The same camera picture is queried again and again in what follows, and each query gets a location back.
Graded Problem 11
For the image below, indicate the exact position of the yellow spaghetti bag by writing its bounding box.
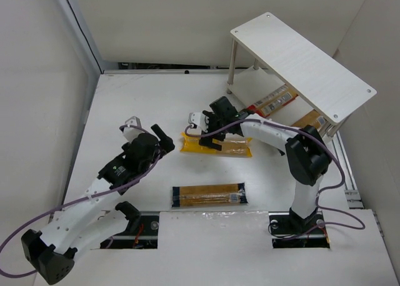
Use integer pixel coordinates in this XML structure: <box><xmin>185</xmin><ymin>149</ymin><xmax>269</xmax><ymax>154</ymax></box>
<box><xmin>180</xmin><ymin>132</ymin><xmax>253</xmax><ymax>157</ymax></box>

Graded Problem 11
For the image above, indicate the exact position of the red spaghetti bag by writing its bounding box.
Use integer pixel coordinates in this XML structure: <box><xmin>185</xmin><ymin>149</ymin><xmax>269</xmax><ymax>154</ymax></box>
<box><xmin>247</xmin><ymin>84</ymin><xmax>298</xmax><ymax>118</ymax></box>

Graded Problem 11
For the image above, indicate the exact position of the blue spaghetti bag front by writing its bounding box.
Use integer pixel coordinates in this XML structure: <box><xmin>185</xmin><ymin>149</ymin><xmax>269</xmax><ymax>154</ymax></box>
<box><xmin>171</xmin><ymin>183</ymin><xmax>248</xmax><ymax>208</ymax></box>

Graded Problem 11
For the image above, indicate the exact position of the dark blue spaghetti bag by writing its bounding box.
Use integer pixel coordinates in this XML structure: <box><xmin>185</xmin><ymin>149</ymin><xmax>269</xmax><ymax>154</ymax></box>
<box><xmin>291</xmin><ymin>110</ymin><xmax>326</xmax><ymax>130</ymax></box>

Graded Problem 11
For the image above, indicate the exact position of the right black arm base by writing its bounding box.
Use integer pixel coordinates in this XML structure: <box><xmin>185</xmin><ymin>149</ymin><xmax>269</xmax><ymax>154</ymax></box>
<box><xmin>267</xmin><ymin>211</ymin><xmax>330</xmax><ymax>249</ymax></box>

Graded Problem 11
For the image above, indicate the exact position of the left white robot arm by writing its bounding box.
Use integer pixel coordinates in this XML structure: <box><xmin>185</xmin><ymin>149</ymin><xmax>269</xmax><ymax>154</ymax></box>
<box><xmin>21</xmin><ymin>124</ymin><xmax>175</xmax><ymax>285</ymax></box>

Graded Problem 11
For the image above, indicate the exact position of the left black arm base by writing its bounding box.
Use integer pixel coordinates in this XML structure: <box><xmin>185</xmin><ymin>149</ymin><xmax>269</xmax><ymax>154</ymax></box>
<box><xmin>100</xmin><ymin>211</ymin><xmax>160</xmax><ymax>250</ymax></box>

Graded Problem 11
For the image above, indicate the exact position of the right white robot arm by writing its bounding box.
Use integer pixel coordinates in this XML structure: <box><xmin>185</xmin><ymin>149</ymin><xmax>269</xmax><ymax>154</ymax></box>
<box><xmin>188</xmin><ymin>96</ymin><xmax>332</xmax><ymax>231</ymax></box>

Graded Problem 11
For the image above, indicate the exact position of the white two-tier shelf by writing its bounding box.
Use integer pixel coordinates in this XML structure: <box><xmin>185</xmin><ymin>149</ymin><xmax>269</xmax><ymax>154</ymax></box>
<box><xmin>227</xmin><ymin>12</ymin><xmax>376</xmax><ymax>139</ymax></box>

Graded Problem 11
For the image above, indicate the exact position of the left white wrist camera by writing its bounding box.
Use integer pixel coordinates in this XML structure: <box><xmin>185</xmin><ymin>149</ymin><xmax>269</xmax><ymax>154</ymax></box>
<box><xmin>120</xmin><ymin>116</ymin><xmax>142</xmax><ymax>142</ymax></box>

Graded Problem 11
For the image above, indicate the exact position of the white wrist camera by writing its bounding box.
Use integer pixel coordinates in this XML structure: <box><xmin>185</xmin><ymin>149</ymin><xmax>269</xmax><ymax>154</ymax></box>
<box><xmin>188</xmin><ymin>112</ymin><xmax>209</xmax><ymax>132</ymax></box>
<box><xmin>120</xmin><ymin>116</ymin><xmax>142</xmax><ymax>142</ymax></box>

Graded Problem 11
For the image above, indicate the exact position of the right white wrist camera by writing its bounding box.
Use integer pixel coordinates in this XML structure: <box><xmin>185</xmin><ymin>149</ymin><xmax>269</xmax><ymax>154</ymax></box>
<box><xmin>188</xmin><ymin>112</ymin><xmax>209</xmax><ymax>132</ymax></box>

